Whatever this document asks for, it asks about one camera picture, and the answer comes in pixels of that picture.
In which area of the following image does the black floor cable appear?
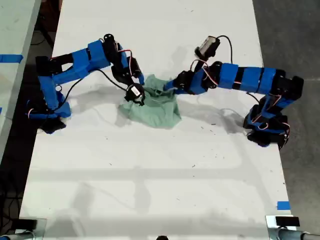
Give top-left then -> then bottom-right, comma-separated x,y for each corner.
29,23 -> 55,47

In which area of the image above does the pale green T-shirt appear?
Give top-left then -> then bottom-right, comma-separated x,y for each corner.
117,74 -> 183,130

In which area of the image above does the black camera box, grey face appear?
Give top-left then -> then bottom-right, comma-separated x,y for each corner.
194,35 -> 222,60

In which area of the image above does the short blue tape strip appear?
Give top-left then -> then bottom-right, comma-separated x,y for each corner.
276,200 -> 291,211

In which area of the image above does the pale grey side table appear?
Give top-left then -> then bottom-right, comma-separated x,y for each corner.
0,0 -> 42,161

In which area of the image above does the black camera cable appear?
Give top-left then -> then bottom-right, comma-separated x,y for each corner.
58,69 -> 129,111
216,35 -> 235,65

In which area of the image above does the short black camera stalk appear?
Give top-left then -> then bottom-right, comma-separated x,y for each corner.
192,58 -> 209,74

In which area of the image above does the black camera box, white label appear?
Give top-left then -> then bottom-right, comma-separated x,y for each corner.
123,83 -> 146,107

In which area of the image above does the long blue tape strip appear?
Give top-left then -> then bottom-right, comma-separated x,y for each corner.
0,54 -> 25,63

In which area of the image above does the small black box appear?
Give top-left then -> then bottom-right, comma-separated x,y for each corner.
14,218 -> 38,231
274,216 -> 301,228

